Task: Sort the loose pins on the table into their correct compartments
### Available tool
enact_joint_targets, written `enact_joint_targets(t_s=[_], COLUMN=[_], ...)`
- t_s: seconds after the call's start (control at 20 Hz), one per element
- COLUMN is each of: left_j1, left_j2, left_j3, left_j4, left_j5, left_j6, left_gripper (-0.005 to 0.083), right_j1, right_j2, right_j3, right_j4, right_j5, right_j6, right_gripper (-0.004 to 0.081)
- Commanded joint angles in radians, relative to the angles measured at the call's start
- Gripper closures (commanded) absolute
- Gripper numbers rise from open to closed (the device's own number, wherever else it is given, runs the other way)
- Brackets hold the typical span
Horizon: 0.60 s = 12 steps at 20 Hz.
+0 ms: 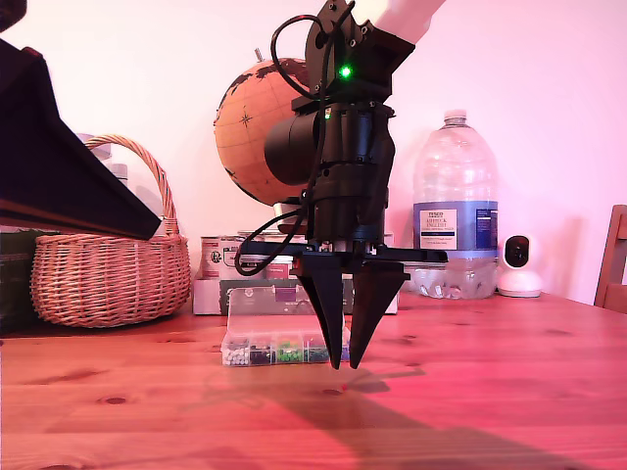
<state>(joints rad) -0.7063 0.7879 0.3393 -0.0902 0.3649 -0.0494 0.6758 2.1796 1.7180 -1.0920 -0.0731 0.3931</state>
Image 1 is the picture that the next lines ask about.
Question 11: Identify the small white round camera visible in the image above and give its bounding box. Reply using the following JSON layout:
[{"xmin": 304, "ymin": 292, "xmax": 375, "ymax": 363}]
[{"xmin": 497, "ymin": 233, "xmax": 545, "ymax": 299}]

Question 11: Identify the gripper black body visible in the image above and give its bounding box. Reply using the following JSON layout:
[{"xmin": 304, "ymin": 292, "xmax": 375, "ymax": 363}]
[{"xmin": 239, "ymin": 160, "xmax": 448, "ymax": 268}]

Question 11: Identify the wicker basket with handle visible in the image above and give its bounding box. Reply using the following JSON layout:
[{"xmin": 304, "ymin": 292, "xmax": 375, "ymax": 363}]
[{"xmin": 29, "ymin": 133, "xmax": 193, "ymax": 329}]

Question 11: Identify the silver green pet food bag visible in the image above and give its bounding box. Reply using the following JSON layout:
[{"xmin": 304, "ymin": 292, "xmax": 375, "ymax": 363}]
[{"xmin": 0, "ymin": 224, "xmax": 39, "ymax": 335}]

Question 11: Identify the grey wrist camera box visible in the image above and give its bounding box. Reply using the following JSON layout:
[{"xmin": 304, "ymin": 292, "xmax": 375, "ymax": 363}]
[{"xmin": 271, "ymin": 198, "xmax": 311, "ymax": 222}]

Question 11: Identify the clear plastic pin box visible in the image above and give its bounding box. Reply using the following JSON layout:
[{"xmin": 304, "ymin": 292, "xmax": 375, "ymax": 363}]
[{"xmin": 219, "ymin": 286, "xmax": 352, "ymax": 368}]

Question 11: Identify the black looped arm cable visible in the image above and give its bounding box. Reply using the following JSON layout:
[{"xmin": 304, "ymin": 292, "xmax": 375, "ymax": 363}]
[{"xmin": 270, "ymin": 13, "xmax": 344, "ymax": 99}]

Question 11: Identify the black camera cable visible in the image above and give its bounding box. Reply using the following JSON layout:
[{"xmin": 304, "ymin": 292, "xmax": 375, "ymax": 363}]
[{"xmin": 233, "ymin": 193, "xmax": 314, "ymax": 276}]

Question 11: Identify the cork globe on stand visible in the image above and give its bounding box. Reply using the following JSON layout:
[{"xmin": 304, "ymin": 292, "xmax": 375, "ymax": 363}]
[{"xmin": 214, "ymin": 47, "xmax": 314, "ymax": 236}]

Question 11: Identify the grey cardboard can tray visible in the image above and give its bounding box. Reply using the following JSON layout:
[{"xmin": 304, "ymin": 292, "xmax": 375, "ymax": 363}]
[{"xmin": 193, "ymin": 277, "xmax": 401, "ymax": 316}]

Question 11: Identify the large clear water bottle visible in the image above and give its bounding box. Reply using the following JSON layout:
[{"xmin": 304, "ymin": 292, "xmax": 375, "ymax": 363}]
[{"xmin": 412, "ymin": 110, "xmax": 501, "ymax": 301}]

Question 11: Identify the tin can black label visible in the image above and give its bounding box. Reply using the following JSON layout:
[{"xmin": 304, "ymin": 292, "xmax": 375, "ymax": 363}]
[{"xmin": 201, "ymin": 235, "xmax": 265, "ymax": 281}]

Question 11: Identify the wooden chair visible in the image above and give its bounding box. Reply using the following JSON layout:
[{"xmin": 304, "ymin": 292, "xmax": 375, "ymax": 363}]
[{"xmin": 594, "ymin": 204, "xmax": 627, "ymax": 314}]

